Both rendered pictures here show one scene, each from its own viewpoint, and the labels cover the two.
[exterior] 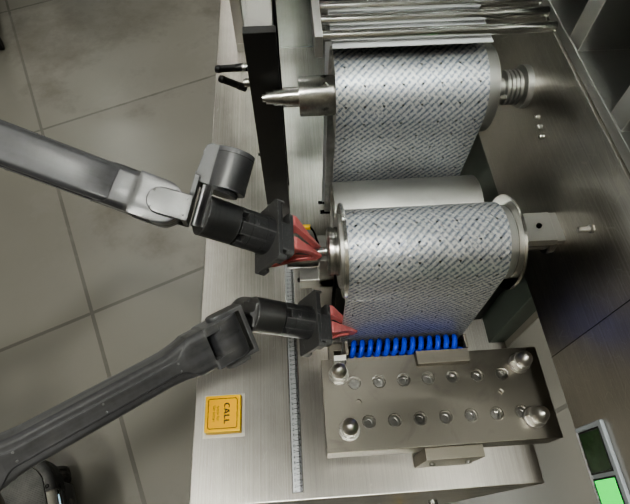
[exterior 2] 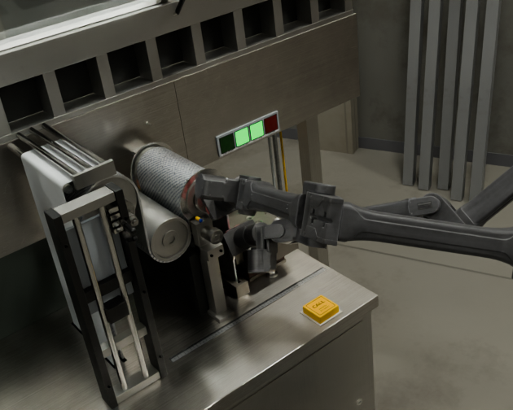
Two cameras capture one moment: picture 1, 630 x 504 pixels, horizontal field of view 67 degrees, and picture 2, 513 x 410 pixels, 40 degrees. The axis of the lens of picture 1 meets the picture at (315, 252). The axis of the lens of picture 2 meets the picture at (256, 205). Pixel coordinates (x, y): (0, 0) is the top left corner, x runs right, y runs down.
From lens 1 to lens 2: 1.78 m
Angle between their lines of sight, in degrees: 78
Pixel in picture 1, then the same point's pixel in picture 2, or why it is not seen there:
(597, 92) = (94, 104)
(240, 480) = (344, 287)
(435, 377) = not seen: hidden behind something
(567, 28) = (47, 119)
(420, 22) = (63, 155)
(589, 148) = (115, 115)
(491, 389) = not seen: hidden behind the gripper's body
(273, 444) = (313, 287)
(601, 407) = (212, 137)
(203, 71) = not seen: outside the picture
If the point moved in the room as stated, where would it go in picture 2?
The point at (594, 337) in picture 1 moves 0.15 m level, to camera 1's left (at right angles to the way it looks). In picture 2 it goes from (186, 133) to (212, 149)
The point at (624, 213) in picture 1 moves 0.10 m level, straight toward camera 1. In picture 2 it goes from (148, 100) to (181, 99)
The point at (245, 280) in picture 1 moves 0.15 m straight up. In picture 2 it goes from (223, 361) to (215, 316)
